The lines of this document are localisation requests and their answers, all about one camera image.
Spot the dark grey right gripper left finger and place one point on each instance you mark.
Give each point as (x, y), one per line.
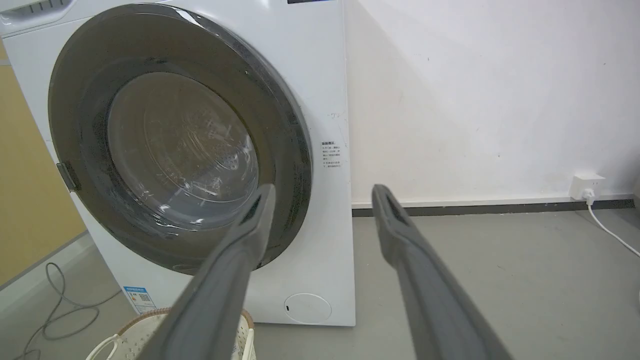
(220, 295)

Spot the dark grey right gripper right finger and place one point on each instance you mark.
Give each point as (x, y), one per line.
(430, 295)

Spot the round dark washing machine door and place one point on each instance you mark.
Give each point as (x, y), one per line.
(170, 130)

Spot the white front-load washing machine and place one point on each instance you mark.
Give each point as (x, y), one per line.
(320, 90)

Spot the blue energy label sticker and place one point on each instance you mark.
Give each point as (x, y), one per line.
(139, 299)

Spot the white woven laundry basket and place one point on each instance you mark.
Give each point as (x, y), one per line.
(145, 335)

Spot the white wall power socket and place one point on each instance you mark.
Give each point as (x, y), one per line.
(586, 186)

